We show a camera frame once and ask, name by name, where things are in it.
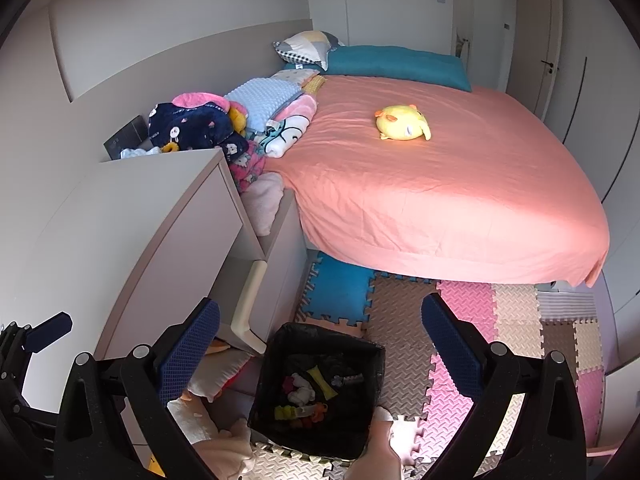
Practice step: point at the pale pink fluffy blanket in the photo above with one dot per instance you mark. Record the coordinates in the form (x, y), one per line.
(262, 202)

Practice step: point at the yellow snack packet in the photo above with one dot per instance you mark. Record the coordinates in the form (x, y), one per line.
(320, 380)

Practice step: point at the person's right leg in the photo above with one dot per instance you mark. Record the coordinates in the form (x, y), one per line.
(375, 447)

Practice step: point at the black trash bin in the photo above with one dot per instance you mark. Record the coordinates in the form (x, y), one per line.
(270, 360)

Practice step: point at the bed with pink sheet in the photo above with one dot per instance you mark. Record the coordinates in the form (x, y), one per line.
(425, 200)

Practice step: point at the yellow chick plush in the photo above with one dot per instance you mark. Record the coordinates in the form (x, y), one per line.
(400, 122)

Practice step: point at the desk drawer cabinet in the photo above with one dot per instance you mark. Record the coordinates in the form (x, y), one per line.
(280, 260)

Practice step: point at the white plush toy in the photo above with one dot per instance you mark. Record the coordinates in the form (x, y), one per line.
(302, 395)

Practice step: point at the white plush pillow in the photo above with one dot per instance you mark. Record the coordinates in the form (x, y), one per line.
(220, 375)

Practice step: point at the grey striped mat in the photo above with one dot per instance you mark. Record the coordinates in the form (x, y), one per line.
(565, 305)

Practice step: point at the pink white printed blanket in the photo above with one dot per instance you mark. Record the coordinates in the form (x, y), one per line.
(292, 125)

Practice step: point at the orange plush toy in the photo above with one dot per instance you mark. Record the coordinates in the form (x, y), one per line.
(216, 347)

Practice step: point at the navy printed blanket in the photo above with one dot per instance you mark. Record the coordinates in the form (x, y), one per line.
(190, 127)

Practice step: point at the teal pillow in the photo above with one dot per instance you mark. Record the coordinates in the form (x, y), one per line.
(400, 62)

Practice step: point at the beige corner guard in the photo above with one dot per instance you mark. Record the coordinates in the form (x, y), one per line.
(247, 305)

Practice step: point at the white wardrobe door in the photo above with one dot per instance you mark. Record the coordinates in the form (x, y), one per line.
(485, 20)

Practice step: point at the checkered patchwork pillow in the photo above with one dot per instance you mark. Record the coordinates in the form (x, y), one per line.
(305, 47)

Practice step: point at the foam floor mat tiles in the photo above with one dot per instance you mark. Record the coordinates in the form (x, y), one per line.
(400, 310)

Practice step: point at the purple flower hair clip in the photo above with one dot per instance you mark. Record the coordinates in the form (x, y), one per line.
(345, 379)

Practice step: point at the yellow plush toy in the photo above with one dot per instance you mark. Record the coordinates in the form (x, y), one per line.
(237, 117)

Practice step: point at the pastel patchwork quilt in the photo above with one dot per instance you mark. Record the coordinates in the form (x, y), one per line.
(300, 80)

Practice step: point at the red heart toy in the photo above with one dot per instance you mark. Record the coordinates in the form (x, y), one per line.
(290, 385)

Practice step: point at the pink floral fleece blanket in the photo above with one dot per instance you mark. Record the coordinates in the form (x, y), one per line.
(247, 167)

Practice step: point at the light blue bubble blanket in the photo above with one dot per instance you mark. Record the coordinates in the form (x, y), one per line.
(265, 97)

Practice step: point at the pink plush cloth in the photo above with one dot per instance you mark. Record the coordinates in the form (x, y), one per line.
(195, 97)

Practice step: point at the black box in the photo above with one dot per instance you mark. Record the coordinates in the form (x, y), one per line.
(125, 137)

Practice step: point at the small white cloth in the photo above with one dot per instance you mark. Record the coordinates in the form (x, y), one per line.
(137, 152)

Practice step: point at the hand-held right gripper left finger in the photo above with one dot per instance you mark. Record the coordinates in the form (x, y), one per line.
(190, 345)

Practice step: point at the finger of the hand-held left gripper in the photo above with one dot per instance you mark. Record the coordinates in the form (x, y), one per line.
(50, 332)

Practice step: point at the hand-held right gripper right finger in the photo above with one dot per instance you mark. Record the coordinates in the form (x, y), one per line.
(452, 345)

